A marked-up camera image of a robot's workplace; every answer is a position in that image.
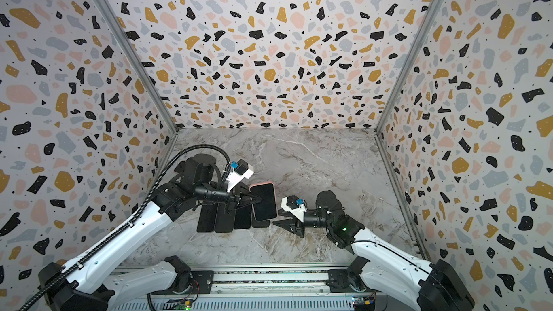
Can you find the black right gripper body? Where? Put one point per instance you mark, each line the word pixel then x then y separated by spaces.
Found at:
pixel 298 220

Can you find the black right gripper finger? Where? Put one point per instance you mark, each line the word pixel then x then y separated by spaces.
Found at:
pixel 284 213
pixel 290 225

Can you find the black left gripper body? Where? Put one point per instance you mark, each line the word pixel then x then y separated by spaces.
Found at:
pixel 215 195

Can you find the black phone case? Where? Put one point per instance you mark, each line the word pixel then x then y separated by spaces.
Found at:
pixel 225 219
pixel 260 224

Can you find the purple phone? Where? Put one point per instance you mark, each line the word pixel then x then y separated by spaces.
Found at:
pixel 207 220

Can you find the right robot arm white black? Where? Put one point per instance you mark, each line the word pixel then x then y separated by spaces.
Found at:
pixel 389 255

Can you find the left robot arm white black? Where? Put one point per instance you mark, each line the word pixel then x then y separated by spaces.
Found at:
pixel 87 282

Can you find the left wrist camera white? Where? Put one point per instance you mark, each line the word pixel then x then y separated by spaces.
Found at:
pixel 238 172

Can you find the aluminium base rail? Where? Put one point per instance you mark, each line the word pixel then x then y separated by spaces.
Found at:
pixel 299 286

